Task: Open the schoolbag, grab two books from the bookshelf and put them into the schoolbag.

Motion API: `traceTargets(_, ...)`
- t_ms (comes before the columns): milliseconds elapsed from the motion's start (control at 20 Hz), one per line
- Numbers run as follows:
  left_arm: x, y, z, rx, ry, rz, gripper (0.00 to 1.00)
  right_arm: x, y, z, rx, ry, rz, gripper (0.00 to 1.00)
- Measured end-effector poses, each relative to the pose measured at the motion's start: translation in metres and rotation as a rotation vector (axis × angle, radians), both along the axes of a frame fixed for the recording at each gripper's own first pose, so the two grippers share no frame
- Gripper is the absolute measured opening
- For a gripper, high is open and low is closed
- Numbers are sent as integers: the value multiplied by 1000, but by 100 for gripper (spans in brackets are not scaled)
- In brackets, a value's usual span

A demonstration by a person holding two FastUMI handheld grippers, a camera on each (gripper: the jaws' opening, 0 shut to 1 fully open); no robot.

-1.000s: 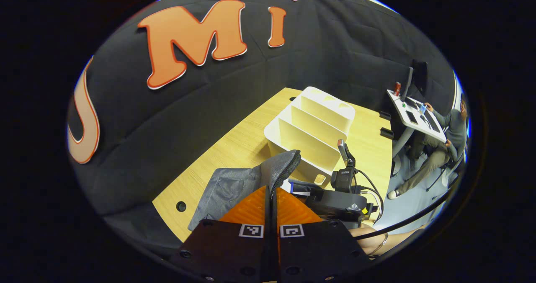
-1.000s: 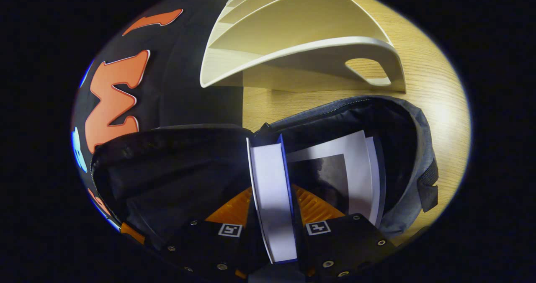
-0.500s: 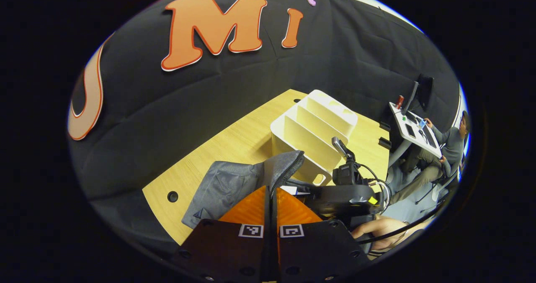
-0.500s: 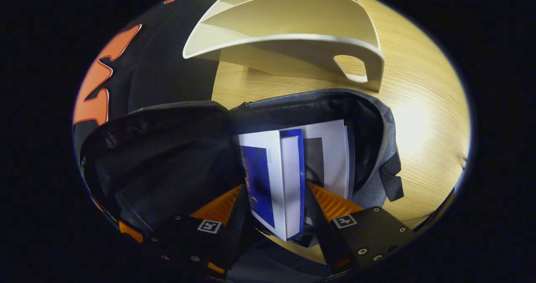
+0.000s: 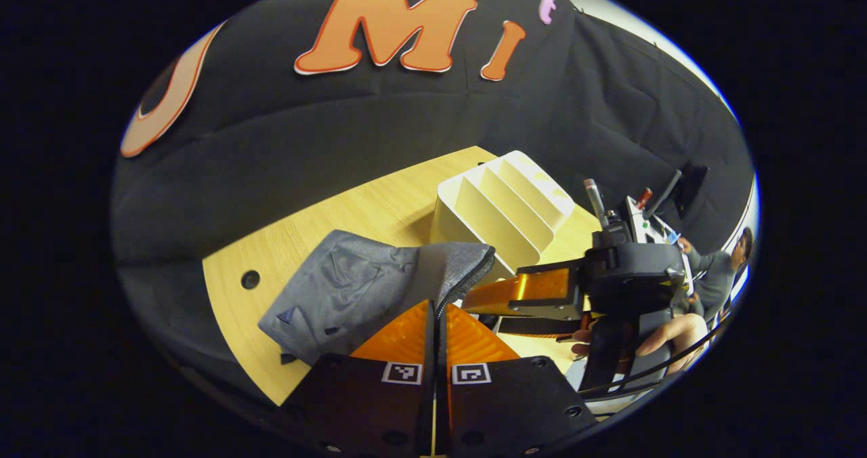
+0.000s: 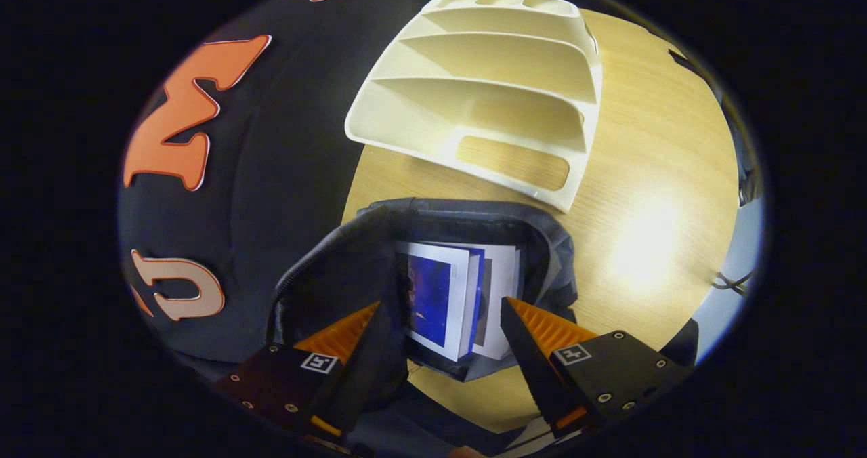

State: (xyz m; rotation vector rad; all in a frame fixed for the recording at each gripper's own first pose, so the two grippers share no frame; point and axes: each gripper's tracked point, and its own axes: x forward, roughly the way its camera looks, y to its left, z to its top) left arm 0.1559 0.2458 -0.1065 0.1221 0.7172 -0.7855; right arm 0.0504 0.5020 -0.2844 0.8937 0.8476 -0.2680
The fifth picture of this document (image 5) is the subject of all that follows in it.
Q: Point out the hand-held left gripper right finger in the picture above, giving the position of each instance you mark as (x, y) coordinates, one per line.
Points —
(515, 404)

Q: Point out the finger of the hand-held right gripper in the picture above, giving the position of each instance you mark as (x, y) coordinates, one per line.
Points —
(542, 327)
(535, 292)

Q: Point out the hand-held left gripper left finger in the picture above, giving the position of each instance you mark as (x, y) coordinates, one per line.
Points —
(359, 404)

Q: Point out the white bookshelf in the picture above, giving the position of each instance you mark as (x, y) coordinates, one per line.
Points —
(501, 207)

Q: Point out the grey schoolbag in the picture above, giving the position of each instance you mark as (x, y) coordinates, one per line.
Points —
(352, 288)

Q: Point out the white side desk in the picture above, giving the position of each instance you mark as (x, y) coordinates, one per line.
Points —
(660, 231)

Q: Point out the black monitor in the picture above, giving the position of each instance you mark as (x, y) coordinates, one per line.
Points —
(691, 187)

